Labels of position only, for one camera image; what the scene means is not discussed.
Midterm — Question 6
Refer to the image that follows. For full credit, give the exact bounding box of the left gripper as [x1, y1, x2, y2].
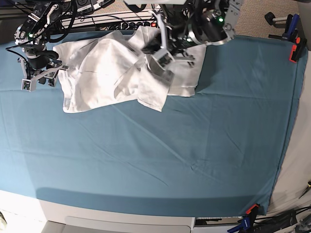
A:
[141, 10, 195, 67]

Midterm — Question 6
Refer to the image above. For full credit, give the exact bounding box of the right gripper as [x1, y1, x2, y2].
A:
[20, 47, 69, 87]

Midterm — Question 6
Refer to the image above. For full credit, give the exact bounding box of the white T-shirt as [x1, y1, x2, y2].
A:
[53, 26, 206, 113]

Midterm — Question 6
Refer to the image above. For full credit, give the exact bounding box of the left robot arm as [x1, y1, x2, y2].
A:
[142, 0, 244, 68]

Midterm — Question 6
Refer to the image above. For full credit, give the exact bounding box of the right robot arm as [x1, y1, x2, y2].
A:
[14, 0, 78, 92]

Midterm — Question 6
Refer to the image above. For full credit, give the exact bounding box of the black power strip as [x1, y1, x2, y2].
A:
[121, 21, 157, 30]

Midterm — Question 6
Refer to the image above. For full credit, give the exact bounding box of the black caster wheel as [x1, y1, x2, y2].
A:
[264, 12, 276, 26]

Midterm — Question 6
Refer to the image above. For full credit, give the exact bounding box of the teal table cloth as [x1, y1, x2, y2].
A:
[0, 36, 308, 217]

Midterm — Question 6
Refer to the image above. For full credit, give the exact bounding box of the blue clamp top right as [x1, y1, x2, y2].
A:
[268, 14, 300, 43]

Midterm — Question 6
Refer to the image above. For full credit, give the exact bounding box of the blue clamp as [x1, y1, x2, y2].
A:
[227, 215, 256, 233]
[268, 14, 300, 43]

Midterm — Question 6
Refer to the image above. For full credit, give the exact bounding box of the orange black right clamp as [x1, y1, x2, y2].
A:
[289, 37, 307, 63]

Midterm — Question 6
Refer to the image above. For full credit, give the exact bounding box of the orange black clamp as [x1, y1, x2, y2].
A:
[246, 203, 260, 219]
[289, 37, 307, 63]

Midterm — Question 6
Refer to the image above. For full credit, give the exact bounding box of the orange black bottom clamp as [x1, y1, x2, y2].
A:
[246, 203, 260, 219]

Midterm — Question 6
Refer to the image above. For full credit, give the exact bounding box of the blue clamp bottom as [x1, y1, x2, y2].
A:
[227, 215, 256, 233]

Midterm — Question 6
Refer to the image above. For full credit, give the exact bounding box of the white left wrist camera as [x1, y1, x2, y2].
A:
[151, 48, 175, 70]

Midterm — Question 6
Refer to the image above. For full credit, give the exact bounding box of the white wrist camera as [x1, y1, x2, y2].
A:
[21, 79, 37, 92]
[151, 48, 175, 70]

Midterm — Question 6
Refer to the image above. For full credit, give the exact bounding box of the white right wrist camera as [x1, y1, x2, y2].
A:
[21, 79, 37, 92]

